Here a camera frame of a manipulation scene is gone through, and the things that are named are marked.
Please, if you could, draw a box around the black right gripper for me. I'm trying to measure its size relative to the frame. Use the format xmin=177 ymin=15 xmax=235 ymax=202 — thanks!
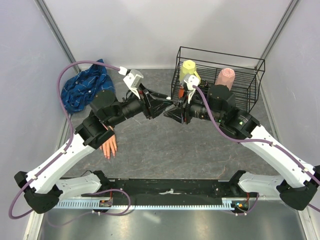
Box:
xmin=164 ymin=89 xmax=224 ymax=124

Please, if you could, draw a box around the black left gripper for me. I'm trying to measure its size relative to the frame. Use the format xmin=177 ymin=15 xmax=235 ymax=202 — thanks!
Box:
xmin=108 ymin=83 xmax=174 ymax=127

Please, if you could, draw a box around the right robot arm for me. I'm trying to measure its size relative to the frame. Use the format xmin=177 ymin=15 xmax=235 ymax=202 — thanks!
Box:
xmin=164 ymin=85 xmax=320 ymax=211

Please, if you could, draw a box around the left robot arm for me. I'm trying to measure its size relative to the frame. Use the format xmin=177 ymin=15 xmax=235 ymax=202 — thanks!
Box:
xmin=14 ymin=85 xmax=173 ymax=214

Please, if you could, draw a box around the orange mug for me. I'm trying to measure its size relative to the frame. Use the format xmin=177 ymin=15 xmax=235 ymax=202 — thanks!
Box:
xmin=178 ymin=87 xmax=186 ymax=99

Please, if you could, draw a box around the black mug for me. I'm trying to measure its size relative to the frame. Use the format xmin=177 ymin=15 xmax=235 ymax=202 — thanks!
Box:
xmin=198 ymin=80 xmax=209 ymax=92

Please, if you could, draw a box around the yellow faceted mug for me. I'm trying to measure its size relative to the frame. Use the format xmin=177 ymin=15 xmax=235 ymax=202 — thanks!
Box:
xmin=179 ymin=59 xmax=201 ymax=83

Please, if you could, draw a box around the pink faceted mug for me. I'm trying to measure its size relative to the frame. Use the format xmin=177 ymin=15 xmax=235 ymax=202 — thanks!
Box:
xmin=215 ymin=68 xmax=236 ymax=90

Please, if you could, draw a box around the mannequin hand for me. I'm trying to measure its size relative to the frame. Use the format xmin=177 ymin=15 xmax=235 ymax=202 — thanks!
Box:
xmin=99 ymin=134 xmax=118 ymax=160

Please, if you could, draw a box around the blue plaid shirt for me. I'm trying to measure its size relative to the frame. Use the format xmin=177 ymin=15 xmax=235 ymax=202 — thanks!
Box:
xmin=60 ymin=64 xmax=116 ymax=115

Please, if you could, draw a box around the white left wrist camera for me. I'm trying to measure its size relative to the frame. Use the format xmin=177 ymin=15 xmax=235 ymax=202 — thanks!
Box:
xmin=118 ymin=66 xmax=144 ymax=100

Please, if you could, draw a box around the black wire rack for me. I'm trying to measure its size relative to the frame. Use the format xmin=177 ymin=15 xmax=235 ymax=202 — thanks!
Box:
xmin=171 ymin=46 xmax=265 ymax=112

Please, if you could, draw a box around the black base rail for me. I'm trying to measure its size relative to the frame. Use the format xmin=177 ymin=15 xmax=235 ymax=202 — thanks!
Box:
xmin=83 ymin=178 xmax=257 ymax=205

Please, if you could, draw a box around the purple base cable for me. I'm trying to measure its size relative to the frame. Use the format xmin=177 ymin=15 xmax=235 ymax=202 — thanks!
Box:
xmin=46 ymin=187 xmax=132 ymax=228

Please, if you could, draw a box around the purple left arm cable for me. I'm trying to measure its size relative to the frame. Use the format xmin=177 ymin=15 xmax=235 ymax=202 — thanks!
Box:
xmin=8 ymin=60 xmax=121 ymax=220

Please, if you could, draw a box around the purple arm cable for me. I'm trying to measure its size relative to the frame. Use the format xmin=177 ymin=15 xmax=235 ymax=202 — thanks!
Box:
xmin=8 ymin=60 xmax=121 ymax=220
xmin=192 ymin=84 xmax=320 ymax=213

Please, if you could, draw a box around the light blue cable duct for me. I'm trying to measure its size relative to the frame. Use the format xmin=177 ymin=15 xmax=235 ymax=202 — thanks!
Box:
xmin=54 ymin=198 xmax=235 ymax=211

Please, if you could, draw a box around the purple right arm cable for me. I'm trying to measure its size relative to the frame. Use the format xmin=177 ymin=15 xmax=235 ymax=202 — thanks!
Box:
xmin=192 ymin=84 xmax=320 ymax=213

